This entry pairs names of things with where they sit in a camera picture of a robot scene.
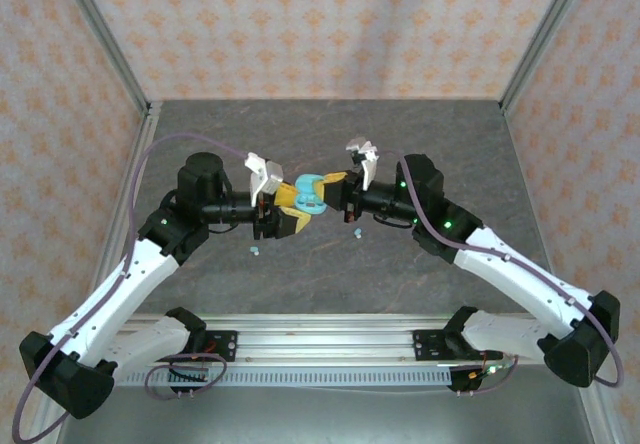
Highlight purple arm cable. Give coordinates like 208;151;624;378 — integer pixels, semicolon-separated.
10;132;251;443
374;149;625;398

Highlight aluminium frame post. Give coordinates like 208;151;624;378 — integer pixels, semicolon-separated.
54;0;152;113
498;0;596;113

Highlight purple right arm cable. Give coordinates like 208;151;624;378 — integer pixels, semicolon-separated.
374;149;625;398

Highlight aluminium side frame rail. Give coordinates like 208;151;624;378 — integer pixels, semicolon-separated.
579;388;619;444
82;102;162;325

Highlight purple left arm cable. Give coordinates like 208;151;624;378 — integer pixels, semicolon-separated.
10;132;251;443

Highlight grey metal panel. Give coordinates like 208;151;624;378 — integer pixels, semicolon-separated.
54;383;596;444

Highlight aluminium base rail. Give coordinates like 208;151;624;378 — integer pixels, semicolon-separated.
119;313;541;365

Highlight blue earbud charging case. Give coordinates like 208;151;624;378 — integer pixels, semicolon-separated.
293;172;329;214

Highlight orange black wire bundle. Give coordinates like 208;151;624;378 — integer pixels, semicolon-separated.
467;348;519;383
167;343;219;383

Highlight grey slotted cable duct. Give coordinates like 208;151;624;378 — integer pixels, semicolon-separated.
107;366;454;389

